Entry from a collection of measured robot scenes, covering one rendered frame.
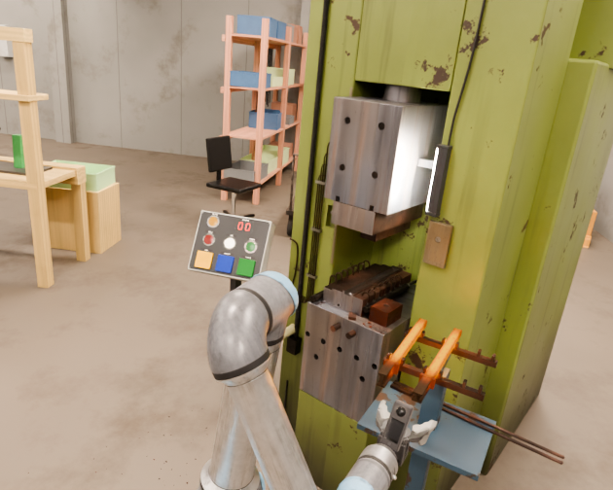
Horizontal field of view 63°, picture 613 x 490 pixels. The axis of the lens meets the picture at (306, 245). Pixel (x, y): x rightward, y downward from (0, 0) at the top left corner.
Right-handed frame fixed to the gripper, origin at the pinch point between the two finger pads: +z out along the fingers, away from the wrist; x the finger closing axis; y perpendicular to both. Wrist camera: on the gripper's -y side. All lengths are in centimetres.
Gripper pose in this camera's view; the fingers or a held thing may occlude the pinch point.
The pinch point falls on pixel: (410, 408)
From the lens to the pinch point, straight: 145.4
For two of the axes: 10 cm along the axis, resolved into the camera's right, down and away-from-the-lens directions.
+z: 5.0, -2.6, 8.3
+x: 8.6, 2.4, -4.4
